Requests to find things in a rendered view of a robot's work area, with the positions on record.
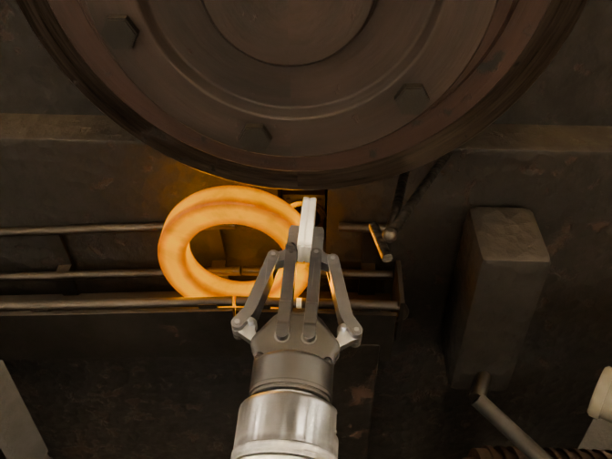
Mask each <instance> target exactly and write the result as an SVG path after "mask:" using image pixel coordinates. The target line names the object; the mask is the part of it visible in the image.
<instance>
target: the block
mask: <svg viewBox="0 0 612 459"><path fill-rule="evenodd" d="M550 264H551V260H550V257H549V254H548V251H547V249H546V245H545V243H544V240H543V238H542V235H541V232H540V230H539V228H538V225H537V223H536V218H535V216H534V213H533V212H532V211H531V210H530V209H525V208H499V207H474V208H470V209H469V211H468V212H467V215H466V218H465V222H464V230H463V234H462V238H461V243H460V247H459V251H458V256H457V260H456V264H455V269H454V276H453V281H452V285H451V289H450V294H449V298H448V302H447V307H446V311H445V315H444V323H443V328H442V332H441V340H442V345H443V352H444V362H445V368H446V374H447V380H448V382H449V384H450V386H451V387H452V388H454V389H456V390H471V387H472V384H473V381H474V377H475V375H476V374H477V373H479V372H483V371H486V372H488V373H490V374H491V377H492V380H491V382H490V385H489V389H488V391H502V390H505V389H506V388H507V387H508V384H509V382H510V379H511V377H512V374H513V371H514V368H515V364H516V361H517V359H518V356H519V353H520V351H521V348H522V345H523V343H524V340H525V336H526V333H527V330H528V327H529V325H530V322H531V320H532V317H533V314H534V311H535V309H536V305H537V302H538V299H539V296H540V293H541V291H542V289H543V286H544V283H545V280H546V275H547V273H548V271H549V268H550Z"/></svg>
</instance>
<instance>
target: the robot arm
mask: <svg viewBox="0 0 612 459"><path fill-rule="evenodd" d="M316 202H317V199H316V198H313V197H310V198H309V197H304V198H303V200H302V207H301V221H300V226H296V225H291V226H290V228H289V234H288V240H287V243H286V245H285V249H284V250H281V251H276V250H270V251H269V252H268V254H267V256H266V259H265V261H264V262H263V264H262V267H261V269H260V272H259V275H258V277H257V279H256V280H255V283H254V285H253V287H252V290H251V292H250V295H249V298H248V299H247V301H246V303H245V306H244V307H243V308H242V309H241V310H240V311H239V313H238V314H237V315H236V316H235V317H234V318H233V319H232V320H231V328H232V332H233V337H234V338H235V339H237V340H241V339H243V340H244V341H246V342H247V343H249V344H250V347H251V353H252V355H253V357H254V361H253V367H252V374H251V381H250V393H249V398H247V399H245V400H244V401H243V403H242V404H241V405H240V408H239V415H238V421H237V427H236V433H235V440H234V446H233V450H232V452H231V458H230V459H338V445H339V440H338V437H337V435H336V434H337V431H336V417H337V414H338V412H337V410H336V408H334V407H333V406H332V387H333V367H334V364H335V363H336V361H337V360H338V358H339V355H340V351H341V350H343V349H345V348H347V347H349V346H352V347H354V348H356V347H359V346H360V345H361V341H362V326H361V325H360V323H358V321H357V320H356V319H355V317H354V316H353V314H352V308H351V304H350V301H349V297H348V293H347V290H346V286H345V282H344V278H343V275H342V268H341V264H340V261H339V257H338V256H337V255H336V254H333V253H332V254H330V255H329V254H327V253H325V252H324V251H323V239H324V229H323V227H315V220H316ZM297 261H298V262H304V261H305V262H309V263H310V266H309V275H308V285H307V295H306V303H305V312H300V313H297V312H294V311H292V308H293V299H294V290H295V280H296V270H297ZM280 268H283V273H282V282H281V290H280V301H279V309H278V314H276V315H274V316H273V317H272V318H271V319H270V320H269V321H268V322H267V323H266V324H265V325H264V326H263V327H262V328H261V329H260V330H259V331H258V332H256V330H257V329H258V325H257V321H258V319H259V317H260V314H261V311H262V309H263V307H264V304H265V302H266V300H267V298H268V296H269V293H270V290H271V287H272V285H273V283H274V281H275V279H276V276H277V274H278V272H279V269H280ZM321 270H324V271H326V272H327V276H328V281H329V284H330V289H331V296H332V300H333V304H334V309H335V312H336V317H337V321H338V324H339V326H338V328H337V338H335V337H334V336H333V334H332V333H331V331H330V330H329V329H328V327H327V326H326V324H325V323H324V322H323V320H322V319H321V318H320V317H319V316H318V306H319V294H320V282H321Z"/></svg>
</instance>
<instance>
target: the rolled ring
mask: <svg viewBox="0 0 612 459"><path fill-rule="evenodd" d="M300 221H301V214H300V213H299V212H298V211H297V210H296V209H295V208H294V207H292V206H291V205H290V204H289V203H287V202H286V201H284V200H283V199H280V198H278V197H277V196H275V195H272V194H270V193H269V192H266V191H263V190H260V189H255V188H250V187H244V186H218V187H213V188H208V189H203V190H200V191H198V192H196V193H193V194H191V195H190V196H188V197H186V198H185V199H183V200H182V201H181V202H180V203H179V204H178V205H177V206H176V207H175V208H174V209H173V210H172V211H171V212H170V213H169V214H168V217H167V219H166V221H165V224H164V227H163V230H162V232H161V235H160V238H159V241H158V261H159V265H160V268H161V270H162V272H163V274H164V276H165V277H166V279H167V280H168V282H169V283H170V285H171V286H172V287H173V288H174V289H175V290H176V291H177V292H178V293H180V294H181V295H182V296H183V297H219V296H233V297H234V306H219V308H243V307H244V306H236V296H248V297H249V295H250V292H251V290H252V287H253V285H254V283H255V280H251V281H237V280H227V279H224V278H221V277H219V276H217V275H215V274H213V273H211V272H209V271H208V270H206V269H204V268H203V267H202V266H201V265H200V264H199V263H198V262H197V261H196V259H195V258H194V256H193V254H192V252H191V250H190V246H189V242H190V241H191V239H192V238H193V237H194V236H195V235H196V234H198V233H199V232H200V231H202V230H204V229H206V228H209V227H212V226H216V225H221V224H240V225H245V226H249V227H252V228H254V229H257V230H260V231H262V232H264V233H266V234H267V235H269V236H270V237H272V238H273V239H274V240H275V241H276V242H277V243H278V244H279V245H280V247H281V248H282V250H284V249H285V245H286V243H287V240H288V234H289V228H290V226H291V225H296V226H300ZM309 266H310V263H309V262H305V261H304V262H298V261H297V270H296V280H295V290H294V298H298V297H299V296H300V295H301V294H302V293H303V291H304V290H305V289H306V287H307V285H308V275H309ZM282 273H283V268H280V269H279V272H278V274H277V276H276V279H275V281H274V283H273V285H272V287H271V290H270V293H269V296H268V297H278V298H280V297H281V282H282Z"/></svg>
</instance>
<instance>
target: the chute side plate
mask: <svg viewBox="0 0 612 459"><path fill-rule="evenodd" d="M276 314H278V309H262V311H261V314H260V317H259V319H258V321H257V325H258V329H257V330H256V332H258V331H259V330H260V329H261V328H262V327H263V326H264V325H265V324H266V323H267V322H268V321H269V320H270V319H271V318H272V317H273V316H274V315H276ZM352 314H353V316H354V317H355V319H356V320H357V321H358V323H360V325H361V326H362V341H361V344H377V345H380V351H379V359H378V361H390V360H391V355H392V347H393V336H394V329H395V323H396V312H368V311H353V312H352ZM318 316H319V317H320V318H321V319H322V320H323V322H324V323H325V324H326V326H327V327H328V329H329V330H330V331H331V333H332V334H333V336H334V337H335V338H337V328H338V326H339V324H338V321H337V317H336V312H335V311H318ZM234 317H235V315H234V311H233V308H212V309H161V310H122V311H50V312H4V313H0V360H39V359H95V358H149V357H205V356H253V355H252V353H251V347H250V344H249V343H247V342H246V341H244V340H243V339H241V340H237V339H235V338H234V337H233V332H232V328H231V320H232V319H233V318H234Z"/></svg>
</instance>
